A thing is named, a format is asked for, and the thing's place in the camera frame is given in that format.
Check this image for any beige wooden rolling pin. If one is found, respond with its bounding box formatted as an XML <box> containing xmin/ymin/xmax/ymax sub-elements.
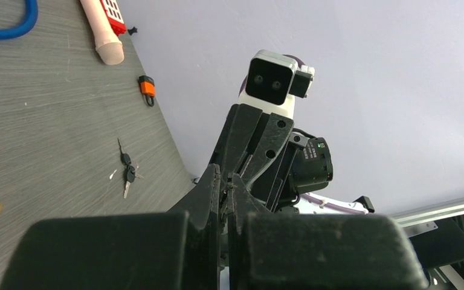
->
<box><xmin>80</xmin><ymin>0</ymin><xmax>124</xmax><ymax>65</ymax></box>

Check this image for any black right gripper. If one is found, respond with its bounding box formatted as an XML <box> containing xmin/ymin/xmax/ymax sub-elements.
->
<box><xmin>208</xmin><ymin>104</ymin><xmax>308</xmax><ymax>212</ymax></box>

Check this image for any blue cable lock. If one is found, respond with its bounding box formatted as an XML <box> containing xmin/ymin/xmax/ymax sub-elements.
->
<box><xmin>0</xmin><ymin>0</ymin><xmax>39</xmax><ymax>40</ymax></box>

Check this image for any small orange padlock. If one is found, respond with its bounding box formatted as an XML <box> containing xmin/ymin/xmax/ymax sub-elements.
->
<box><xmin>138</xmin><ymin>75</ymin><xmax>156</xmax><ymax>107</ymax></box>

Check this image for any red block with holes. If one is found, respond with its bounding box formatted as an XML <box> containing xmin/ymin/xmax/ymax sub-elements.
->
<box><xmin>100</xmin><ymin>0</ymin><xmax>127</xmax><ymax>36</ymax></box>

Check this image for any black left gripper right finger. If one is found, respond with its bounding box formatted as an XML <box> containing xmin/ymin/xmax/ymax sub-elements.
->
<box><xmin>228</xmin><ymin>174</ymin><xmax>428</xmax><ymax>289</ymax></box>

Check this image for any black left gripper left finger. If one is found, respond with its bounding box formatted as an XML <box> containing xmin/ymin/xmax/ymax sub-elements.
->
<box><xmin>0</xmin><ymin>164</ymin><xmax>221</xmax><ymax>289</ymax></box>

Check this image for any black headed key bunch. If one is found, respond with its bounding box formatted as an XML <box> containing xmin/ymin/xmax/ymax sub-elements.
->
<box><xmin>117</xmin><ymin>138</ymin><xmax>143</xmax><ymax>199</ymax></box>

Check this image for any black knob on rail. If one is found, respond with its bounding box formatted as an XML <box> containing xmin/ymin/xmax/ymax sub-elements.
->
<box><xmin>127</xmin><ymin>27</ymin><xmax>138</xmax><ymax>36</ymax></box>

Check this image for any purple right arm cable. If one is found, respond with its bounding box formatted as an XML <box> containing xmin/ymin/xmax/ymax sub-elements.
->
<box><xmin>237</xmin><ymin>54</ymin><xmax>369</xmax><ymax>215</ymax></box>

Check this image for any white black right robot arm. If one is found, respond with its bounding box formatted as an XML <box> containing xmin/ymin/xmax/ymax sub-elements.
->
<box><xmin>210</xmin><ymin>104</ymin><xmax>375</xmax><ymax>214</ymax></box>

